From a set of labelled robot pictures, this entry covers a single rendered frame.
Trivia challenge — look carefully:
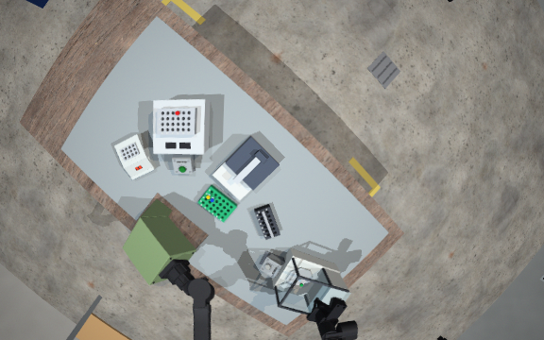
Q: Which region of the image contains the green tube rack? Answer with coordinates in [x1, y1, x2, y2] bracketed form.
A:
[197, 185, 237, 222]

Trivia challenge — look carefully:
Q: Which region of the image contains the white dry block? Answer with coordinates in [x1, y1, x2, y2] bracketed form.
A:
[114, 133, 157, 179]

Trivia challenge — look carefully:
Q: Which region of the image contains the grey bench mat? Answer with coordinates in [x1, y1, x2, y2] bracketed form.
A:
[61, 16, 389, 325]

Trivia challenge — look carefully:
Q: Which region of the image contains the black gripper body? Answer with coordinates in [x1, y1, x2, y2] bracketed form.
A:
[306, 305, 333, 327]

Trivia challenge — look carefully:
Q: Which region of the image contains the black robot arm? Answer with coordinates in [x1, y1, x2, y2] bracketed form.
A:
[159, 260, 358, 340]

